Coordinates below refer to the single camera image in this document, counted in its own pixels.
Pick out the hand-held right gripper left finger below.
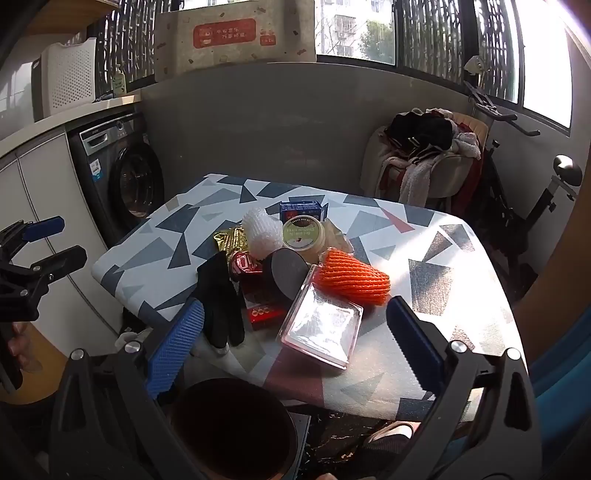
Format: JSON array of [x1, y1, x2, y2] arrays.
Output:
[[50, 298, 206, 480]]

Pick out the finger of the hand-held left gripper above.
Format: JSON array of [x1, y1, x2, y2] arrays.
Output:
[[0, 217, 64, 260], [0, 246, 88, 296]]

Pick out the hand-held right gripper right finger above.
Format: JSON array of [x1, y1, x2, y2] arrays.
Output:
[[385, 295, 541, 480]]

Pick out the black glove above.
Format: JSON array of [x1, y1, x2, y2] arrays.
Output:
[[196, 251, 245, 348]]

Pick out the red cigarette box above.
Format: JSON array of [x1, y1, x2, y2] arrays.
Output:
[[240, 277, 289, 332]]

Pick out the orange foam net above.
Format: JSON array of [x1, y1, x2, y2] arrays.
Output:
[[310, 247, 391, 308]]

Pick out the clear plastic food container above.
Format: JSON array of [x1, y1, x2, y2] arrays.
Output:
[[279, 265, 365, 371]]

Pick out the crushed red can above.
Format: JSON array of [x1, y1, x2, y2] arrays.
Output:
[[229, 251, 265, 282]]

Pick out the dark brown trash bin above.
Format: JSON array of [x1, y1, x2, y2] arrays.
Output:
[[171, 378, 298, 480]]

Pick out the gold foil packet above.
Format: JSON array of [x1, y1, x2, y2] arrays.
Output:
[[212, 224, 252, 254]]

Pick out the black round lid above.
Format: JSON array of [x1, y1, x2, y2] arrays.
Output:
[[262, 248, 312, 305]]

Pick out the white tissue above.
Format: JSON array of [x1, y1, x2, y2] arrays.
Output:
[[321, 218, 355, 257]]

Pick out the white foam net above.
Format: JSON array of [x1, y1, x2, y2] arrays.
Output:
[[242, 208, 284, 259]]

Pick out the round cream tub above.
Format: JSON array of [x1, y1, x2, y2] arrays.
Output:
[[281, 215, 328, 265]]

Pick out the blue carton box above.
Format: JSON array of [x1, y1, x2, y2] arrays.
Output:
[[279, 200, 323, 223]]

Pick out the person's left hand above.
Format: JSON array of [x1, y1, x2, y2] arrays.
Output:
[[8, 320, 44, 374]]

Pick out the white cabinet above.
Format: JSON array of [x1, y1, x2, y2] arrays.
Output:
[[0, 129, 125, 361]]

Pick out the geometric patterned table cover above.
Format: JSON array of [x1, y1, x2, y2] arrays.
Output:
[[91, 173, 529, 423]]

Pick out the pink slipper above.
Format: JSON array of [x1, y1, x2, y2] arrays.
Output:
[[362, 421, 423, 450]]

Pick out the grey washing machine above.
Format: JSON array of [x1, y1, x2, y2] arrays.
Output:
[[68, 111, 165, 250]]

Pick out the beige countertop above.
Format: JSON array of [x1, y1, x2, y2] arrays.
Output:
[[0, 95, 141, 158]]

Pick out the white perforated basket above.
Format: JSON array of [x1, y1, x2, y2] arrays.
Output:
[[41, 38, 99, 120]]

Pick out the white fleece cloth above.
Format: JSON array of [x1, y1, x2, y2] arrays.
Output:
[[379, 157, 437, 208]]

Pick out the blue sofa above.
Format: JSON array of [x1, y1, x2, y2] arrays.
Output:
[[526, 305, 591, 480]]

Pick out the pale plastic bottle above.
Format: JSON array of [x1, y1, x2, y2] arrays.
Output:
[[111, 62, 129, 99]]

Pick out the brown wooden panel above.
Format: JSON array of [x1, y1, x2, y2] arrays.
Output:
[[512, 138, 591, 370]]

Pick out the red garment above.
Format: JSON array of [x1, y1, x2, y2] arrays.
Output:
[[462, 148, 485, 204]]

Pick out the beige chair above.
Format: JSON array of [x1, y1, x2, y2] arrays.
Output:
[[360, 115, 490, 217]]

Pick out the black exercise bike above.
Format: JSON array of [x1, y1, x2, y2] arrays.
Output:
[[464, 55, 585, 278]]

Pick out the black striped garment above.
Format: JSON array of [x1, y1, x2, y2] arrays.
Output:
[[385, 110, 455, 160]]

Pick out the wooden shelf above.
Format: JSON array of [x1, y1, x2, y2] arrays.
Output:
[[28, 0, 121, 35]]

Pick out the window with patterned grille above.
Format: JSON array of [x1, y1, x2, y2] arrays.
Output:
[[88, 0, 573, 134]]

